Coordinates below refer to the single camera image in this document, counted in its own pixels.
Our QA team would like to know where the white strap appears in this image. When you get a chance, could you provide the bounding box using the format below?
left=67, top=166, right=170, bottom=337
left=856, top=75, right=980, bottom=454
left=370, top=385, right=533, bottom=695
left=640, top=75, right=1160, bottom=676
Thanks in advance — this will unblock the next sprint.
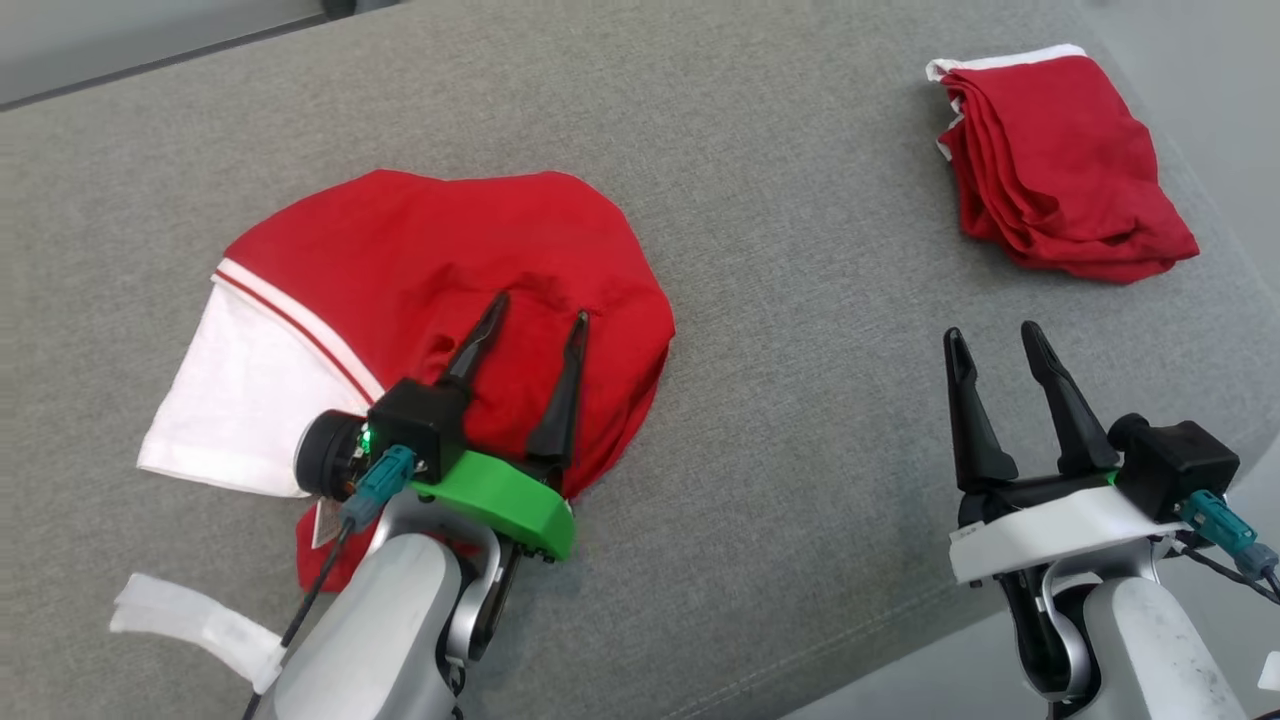
left=110, top=572, right=286, bottom=695

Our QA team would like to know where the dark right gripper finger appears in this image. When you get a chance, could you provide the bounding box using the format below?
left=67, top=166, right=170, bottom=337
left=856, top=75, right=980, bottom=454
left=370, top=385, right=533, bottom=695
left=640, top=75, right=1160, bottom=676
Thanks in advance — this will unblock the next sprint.
left=943, top=327, right=1021, bottom=494
left=1020, top=320, right=1122, bottom=478

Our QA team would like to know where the right arm cable teal connector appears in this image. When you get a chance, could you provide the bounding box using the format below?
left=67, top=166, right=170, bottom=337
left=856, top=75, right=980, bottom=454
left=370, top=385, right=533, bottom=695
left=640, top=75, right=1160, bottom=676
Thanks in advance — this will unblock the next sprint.
left=1178, top=490, right=1280, bottom=606

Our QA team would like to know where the folded red garment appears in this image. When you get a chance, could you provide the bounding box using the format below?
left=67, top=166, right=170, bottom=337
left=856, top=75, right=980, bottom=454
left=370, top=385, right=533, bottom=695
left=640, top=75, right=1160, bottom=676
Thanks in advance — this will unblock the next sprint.
left=925, top=44, right=1201, bottom=285

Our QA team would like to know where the left arm cable teal connector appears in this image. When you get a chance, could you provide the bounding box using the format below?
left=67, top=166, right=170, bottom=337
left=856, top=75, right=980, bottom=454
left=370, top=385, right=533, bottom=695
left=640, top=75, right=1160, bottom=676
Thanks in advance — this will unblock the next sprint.
left=240, top=445, right=417, bottom=720

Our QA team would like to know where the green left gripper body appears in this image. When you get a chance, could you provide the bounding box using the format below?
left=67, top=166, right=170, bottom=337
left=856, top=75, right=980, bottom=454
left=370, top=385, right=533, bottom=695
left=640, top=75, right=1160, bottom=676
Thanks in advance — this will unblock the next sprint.
left=410, top=449, right=577, bottom=562

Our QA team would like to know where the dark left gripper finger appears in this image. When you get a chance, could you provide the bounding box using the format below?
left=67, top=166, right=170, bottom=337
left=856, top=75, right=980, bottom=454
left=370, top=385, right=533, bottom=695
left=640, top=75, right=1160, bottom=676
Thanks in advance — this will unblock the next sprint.
left=435, top=290, right=511, bottom=403
left=524, top=309, right=591, bottom=469

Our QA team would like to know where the arm cable teal connector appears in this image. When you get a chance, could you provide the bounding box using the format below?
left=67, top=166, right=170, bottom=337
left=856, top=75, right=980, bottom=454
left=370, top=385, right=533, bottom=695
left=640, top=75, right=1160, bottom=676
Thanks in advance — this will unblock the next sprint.
left=1178, top=490, right=1280, bottom=606
left=240, top=445, right=417, bottom=720

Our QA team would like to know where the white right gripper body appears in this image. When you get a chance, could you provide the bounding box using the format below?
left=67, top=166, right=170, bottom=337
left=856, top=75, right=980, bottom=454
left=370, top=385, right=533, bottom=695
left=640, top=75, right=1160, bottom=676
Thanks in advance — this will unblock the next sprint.
left=948, top=470, right=1191, bottom=586

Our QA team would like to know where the red and white garment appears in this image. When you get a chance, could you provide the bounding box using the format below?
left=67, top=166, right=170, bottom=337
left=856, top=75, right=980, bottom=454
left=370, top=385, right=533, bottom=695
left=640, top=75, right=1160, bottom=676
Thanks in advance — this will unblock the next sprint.
left=137, top=169, right=677, bottom=593

